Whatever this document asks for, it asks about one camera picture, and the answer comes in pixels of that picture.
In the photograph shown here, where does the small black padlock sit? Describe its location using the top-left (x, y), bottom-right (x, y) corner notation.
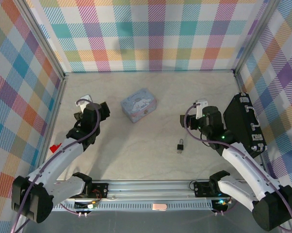
top-left (176, 138), bottom-right (186, 154)

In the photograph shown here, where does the pastel cartoon tin box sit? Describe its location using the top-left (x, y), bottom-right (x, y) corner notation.
top-left (120, 87), bottom-right (159, 124)

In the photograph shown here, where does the black hard carrying case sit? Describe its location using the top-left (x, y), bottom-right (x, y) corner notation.
top-left (223, 93), bottom-right (268, 152)

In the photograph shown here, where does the small black controller board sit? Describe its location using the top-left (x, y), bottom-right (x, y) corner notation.
top-left (211, 199), bottom-right (231, 211)
top-left (74, 200), bottom-right (99, 211)

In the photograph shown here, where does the pink eraser block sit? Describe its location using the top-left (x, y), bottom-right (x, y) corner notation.
top-left (152, 203), bottom-right (168, 212)

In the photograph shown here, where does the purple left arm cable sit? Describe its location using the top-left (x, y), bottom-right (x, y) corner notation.
top-left (11, 102), bottom-right (100, 233)

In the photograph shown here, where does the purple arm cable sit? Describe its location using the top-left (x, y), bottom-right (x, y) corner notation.
top-left (11, 102), bottom-right (100, 233)
top-left (186, 103), bottom-right (292, 231)

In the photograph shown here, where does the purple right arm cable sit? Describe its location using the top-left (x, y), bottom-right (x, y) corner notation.
top-left (186, 103), bottom-right (292, 231)

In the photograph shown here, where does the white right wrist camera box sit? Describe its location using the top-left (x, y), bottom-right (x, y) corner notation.
top-left (195, 99), bottom-right (209, 120)

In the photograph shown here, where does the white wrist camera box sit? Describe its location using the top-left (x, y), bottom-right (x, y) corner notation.
top-left (195, 99), bottom-right (209, 120)
top-left (75, 95), bottom-right (94, 113)

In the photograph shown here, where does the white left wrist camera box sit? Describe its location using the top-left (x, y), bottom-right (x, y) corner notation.
top-left (75, 95), bottom-right (94, 113)

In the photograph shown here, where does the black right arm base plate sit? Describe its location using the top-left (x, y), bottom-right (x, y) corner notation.
top-left (193, 181), bottom-right (221, 198)

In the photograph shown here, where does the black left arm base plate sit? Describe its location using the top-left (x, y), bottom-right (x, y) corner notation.
top-left (84, 183), bottom-right (110, 199)

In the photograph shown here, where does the aluminium mounting rail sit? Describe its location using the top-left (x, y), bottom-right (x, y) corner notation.
top-left (55, 179), bottom-right (260, 202)

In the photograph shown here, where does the aluminium frame post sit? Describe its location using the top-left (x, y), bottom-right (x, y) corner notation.
top-left (19, 0), bottom-right (67, 80)
top-left (232, 0), bottom-right (284, 77)

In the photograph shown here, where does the grey slotted cable duct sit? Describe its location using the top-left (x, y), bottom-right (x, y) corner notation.
top-left (52, 202), bottom-right (215, 211)

